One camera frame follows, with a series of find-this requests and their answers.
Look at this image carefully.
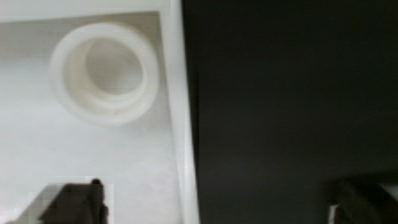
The white square tabletop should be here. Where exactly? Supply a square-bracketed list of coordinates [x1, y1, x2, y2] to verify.
[0, 0, 200, 224]

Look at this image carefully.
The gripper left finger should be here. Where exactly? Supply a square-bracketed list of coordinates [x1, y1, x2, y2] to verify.
[39, 179, 108, 224]

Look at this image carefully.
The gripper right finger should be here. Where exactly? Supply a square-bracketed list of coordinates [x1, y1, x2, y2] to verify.
[328, 180, 398, 224]

